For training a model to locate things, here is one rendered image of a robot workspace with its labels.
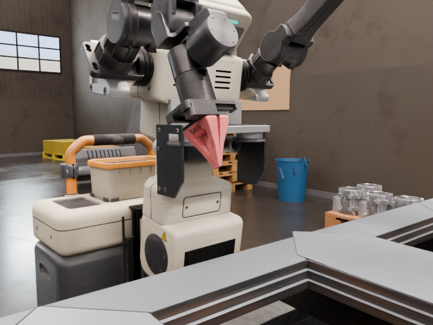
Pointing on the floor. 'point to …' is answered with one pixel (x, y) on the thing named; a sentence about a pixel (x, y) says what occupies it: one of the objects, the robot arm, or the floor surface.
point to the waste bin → (292, 178)
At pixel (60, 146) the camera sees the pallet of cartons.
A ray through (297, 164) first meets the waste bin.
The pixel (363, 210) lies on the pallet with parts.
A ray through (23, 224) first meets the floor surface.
